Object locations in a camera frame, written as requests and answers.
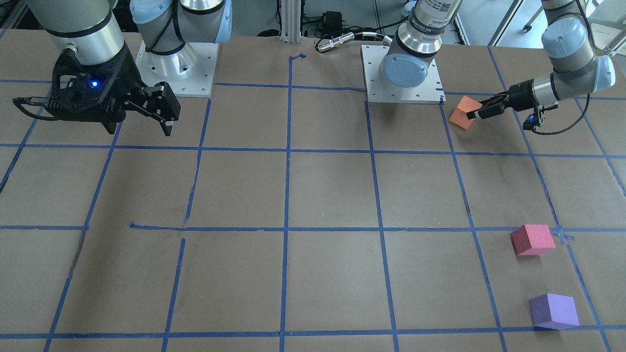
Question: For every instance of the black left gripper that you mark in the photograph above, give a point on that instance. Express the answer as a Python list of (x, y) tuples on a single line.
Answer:
[(520, 92)]

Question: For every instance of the pink foam cube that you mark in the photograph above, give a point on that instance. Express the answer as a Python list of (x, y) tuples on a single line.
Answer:
[(532, 239)]

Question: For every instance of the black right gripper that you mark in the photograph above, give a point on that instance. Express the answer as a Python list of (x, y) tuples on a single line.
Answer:
[(123, 75)]

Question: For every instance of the silver cable connector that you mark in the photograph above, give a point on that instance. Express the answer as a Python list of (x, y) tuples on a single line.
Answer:
[(335, 43)]

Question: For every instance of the orange foam cube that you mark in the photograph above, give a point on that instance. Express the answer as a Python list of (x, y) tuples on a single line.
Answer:
[(459, 116)]

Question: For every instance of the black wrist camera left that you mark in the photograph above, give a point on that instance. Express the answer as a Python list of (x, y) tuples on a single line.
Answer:
[(536, 119)]

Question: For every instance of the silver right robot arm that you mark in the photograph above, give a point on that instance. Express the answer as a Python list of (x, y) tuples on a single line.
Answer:
[(91, 28)]

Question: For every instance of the black power adapter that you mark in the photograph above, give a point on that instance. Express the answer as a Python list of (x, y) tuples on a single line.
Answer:
[(331, 21)]

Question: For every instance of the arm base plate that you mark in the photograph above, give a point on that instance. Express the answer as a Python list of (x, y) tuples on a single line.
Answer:
[(400, 78), (189, 72)]

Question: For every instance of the aluminium frame post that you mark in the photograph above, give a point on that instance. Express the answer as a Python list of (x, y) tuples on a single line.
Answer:
[(290, 21)]

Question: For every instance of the purple foam cube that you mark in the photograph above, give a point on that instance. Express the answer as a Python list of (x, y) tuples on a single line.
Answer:
[(553, 311)]

